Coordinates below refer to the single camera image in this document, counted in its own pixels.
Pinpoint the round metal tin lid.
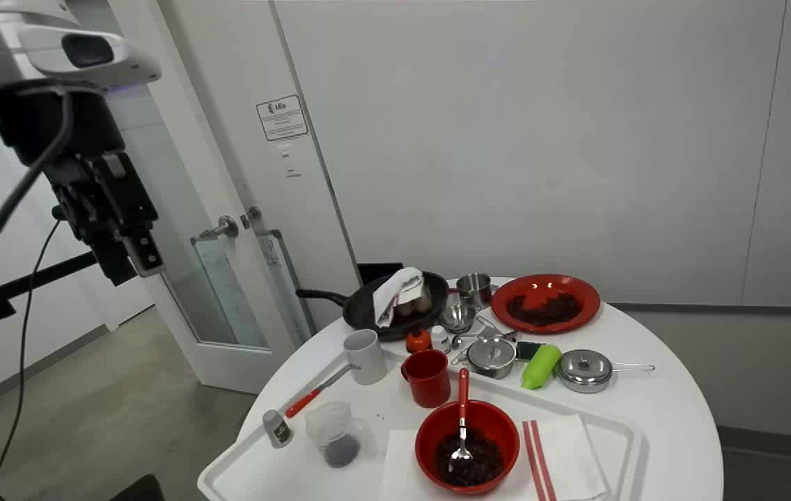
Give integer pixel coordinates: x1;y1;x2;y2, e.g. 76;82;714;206
557;349;615;396

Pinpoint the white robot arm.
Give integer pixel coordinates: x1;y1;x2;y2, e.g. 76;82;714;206
0;0;161;284

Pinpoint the white plastic tray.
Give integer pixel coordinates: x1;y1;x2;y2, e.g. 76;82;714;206
199;373;646;501

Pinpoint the metal strainer cup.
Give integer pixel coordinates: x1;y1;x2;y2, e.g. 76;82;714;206
441;296;478;335

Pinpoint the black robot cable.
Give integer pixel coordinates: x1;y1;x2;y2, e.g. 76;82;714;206
0;93;79;501

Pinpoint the metal spoon red handle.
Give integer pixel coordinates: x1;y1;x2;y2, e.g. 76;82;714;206
448;367;473;466

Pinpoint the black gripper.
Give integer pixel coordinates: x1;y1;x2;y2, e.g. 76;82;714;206
0;90;164;284

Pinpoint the red striped white napkin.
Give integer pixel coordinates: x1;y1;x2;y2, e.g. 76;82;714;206
521;415;614;501

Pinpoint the small metal cup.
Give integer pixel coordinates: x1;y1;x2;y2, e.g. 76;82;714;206
457;273;493;310

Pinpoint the red plate with beans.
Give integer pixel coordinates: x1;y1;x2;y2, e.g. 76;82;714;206
490;273;601;337

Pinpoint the green plastic container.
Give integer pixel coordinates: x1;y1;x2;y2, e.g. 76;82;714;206
521;345;561;391

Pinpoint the white cloth in pan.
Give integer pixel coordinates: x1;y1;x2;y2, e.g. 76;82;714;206
374;267;423;330

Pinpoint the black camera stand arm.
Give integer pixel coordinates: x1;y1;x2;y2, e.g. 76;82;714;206
0;254;96;320

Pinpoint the small metal pot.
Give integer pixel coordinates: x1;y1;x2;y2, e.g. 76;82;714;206
466;337;519;378

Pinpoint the red bowl with beans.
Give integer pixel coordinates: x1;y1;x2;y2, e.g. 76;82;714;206
412;401;521;497

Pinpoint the door handle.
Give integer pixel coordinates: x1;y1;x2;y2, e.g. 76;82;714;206
189;206;269;245

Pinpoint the paper sign on door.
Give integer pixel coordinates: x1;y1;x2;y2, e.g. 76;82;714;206
257;94;310;143

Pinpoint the small orange red object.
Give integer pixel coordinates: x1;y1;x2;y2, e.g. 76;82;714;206
404;330;432;355

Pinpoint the red plastic cup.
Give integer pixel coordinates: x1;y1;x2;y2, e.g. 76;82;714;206
402;352;452;410

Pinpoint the black frying pan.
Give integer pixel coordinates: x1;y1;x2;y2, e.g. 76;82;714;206
299;273;448;344

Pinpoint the white ceramic mug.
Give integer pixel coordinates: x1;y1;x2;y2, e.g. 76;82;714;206
342;331;388;385

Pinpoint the red handled utensil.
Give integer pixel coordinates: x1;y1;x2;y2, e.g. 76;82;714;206
262;367;349;448

